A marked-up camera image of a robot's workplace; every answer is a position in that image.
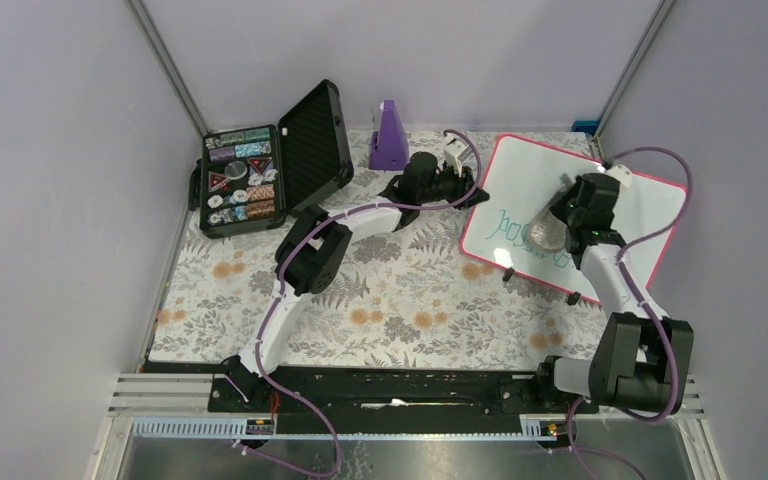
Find black poker chip case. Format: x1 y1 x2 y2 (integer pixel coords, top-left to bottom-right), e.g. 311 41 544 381
189 80 354 239

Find grey glitter eraser mitt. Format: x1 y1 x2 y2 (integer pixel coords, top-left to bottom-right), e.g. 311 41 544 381
526 188 572 253

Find blue plastic block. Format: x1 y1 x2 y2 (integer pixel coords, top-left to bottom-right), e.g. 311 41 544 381
571 120 600 136

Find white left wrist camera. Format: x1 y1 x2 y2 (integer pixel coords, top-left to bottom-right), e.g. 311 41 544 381
443 135 472 177

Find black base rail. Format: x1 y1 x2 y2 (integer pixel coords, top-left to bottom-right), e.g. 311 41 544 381
208 362 591 436

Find aluminium frame post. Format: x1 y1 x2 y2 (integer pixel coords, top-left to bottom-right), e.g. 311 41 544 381
593 0 677 138
125 0 209 136

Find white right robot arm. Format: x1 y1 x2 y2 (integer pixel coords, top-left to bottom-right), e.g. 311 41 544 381
533 173 694 422

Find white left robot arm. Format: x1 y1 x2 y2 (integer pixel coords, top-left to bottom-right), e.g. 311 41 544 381
225 152 490 411

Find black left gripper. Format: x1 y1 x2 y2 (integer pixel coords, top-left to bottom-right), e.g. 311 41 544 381
417 159 487 211

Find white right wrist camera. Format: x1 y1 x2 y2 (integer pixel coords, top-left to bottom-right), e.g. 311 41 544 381
605 163 635 189

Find aluminium frame post left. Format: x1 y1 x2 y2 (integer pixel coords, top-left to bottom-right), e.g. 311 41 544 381
125 0 209 136

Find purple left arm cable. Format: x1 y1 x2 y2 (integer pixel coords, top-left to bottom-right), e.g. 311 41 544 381
231 129 485 479

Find pink framed whiteboard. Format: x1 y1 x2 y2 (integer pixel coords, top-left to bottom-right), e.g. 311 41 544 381
461 134 687 302

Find purple metronome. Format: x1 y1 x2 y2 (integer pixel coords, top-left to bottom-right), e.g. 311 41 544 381
368 100 409 172

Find aluminium frame post right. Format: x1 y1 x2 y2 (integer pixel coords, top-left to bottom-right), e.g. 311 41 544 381
593 0 677 138

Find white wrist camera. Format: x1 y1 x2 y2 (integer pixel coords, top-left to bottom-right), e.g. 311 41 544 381
443 135 472 177
605 163 635 189

